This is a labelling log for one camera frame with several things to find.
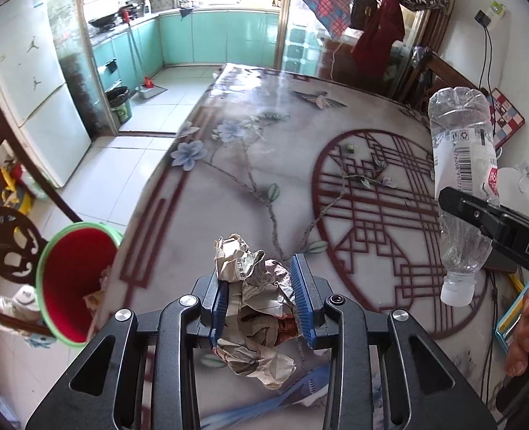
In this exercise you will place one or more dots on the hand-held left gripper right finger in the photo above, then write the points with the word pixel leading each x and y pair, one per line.
pixel 302 304

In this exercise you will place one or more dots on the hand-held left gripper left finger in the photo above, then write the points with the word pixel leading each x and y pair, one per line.
pixel 222 304

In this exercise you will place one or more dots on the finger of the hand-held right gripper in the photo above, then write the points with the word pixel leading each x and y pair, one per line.
pixel 475 212

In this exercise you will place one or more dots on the paper wrapper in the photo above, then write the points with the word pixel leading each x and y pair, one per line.
pixel 255 304

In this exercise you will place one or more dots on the clear plastic bottle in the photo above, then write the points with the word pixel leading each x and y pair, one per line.
pixel 461 143

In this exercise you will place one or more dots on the red bucket with green rim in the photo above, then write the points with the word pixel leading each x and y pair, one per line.
pixel 72 277

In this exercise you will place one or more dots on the person's right hand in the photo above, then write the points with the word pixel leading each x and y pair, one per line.
pixel 522 345

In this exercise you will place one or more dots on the white round plastic device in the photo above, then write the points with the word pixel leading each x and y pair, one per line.
pixel 513 192

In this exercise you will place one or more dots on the teal box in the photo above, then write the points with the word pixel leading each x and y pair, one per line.
pixel 513 318

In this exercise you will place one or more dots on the checked seat cushion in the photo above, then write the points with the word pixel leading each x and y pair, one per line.
pixel 508 116

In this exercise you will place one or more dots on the plain wooden chair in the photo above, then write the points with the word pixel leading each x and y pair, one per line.
pixel 439 76

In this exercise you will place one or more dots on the white cap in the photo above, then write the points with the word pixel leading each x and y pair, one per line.
pixel 27 300

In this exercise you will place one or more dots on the red hanging garment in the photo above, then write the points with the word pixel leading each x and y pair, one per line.
pixel 381 31

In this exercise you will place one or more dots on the black and green waste bin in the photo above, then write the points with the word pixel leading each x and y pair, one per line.
pixel 119 107

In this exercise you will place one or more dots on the metal dustpan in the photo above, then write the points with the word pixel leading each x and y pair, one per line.
pixel 150 92

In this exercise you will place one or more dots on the dark carved wooden chair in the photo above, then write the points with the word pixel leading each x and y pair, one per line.
pixel 4 242

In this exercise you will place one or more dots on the brown handbag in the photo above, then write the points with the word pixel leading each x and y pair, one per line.
pixel 365 11

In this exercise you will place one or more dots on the yellow toy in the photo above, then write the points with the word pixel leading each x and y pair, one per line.
pixel 16 195

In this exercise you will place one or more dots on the mop with red head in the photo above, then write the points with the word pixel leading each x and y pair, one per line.
pixel 148 83

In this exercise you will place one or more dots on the plaid hanging cloth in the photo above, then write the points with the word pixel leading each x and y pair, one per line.
pixel 329 0

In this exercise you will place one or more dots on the teal kitchen cabinets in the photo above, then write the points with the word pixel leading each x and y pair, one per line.
pixel 219 36

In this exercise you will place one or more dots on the white refrigerator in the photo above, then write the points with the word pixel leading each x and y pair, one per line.
pixel 36 98

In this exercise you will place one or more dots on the black wok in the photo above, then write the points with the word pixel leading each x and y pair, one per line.
pixel 103 22

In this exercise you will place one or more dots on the wall socket with charger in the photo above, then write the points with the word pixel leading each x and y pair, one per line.
pixel 490 12

